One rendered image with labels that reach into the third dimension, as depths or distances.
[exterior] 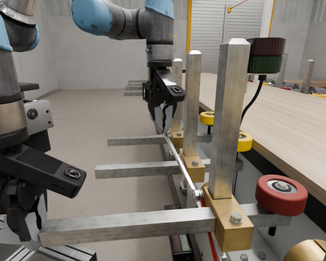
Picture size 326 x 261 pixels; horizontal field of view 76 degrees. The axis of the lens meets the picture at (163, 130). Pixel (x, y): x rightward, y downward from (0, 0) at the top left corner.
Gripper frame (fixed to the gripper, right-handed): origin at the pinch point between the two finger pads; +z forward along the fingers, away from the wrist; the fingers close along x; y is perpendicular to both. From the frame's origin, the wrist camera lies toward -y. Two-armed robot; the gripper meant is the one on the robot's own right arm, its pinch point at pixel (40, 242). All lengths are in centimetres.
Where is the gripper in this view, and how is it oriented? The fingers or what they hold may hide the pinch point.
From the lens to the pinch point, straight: 45.4
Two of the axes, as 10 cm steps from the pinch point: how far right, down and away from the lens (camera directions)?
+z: 0.0, 9.4, 3.3
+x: 1.1, 3.3, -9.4
